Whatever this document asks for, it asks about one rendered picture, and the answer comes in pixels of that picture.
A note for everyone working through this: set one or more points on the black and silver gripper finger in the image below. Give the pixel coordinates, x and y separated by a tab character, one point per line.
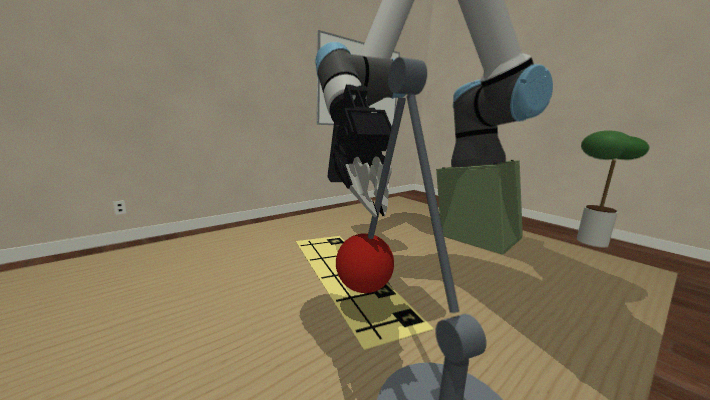
375	175
356	178

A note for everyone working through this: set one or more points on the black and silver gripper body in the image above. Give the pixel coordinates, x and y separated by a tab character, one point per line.
371	130

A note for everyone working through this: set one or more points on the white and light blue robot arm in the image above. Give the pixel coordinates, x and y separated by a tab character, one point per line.
503	95

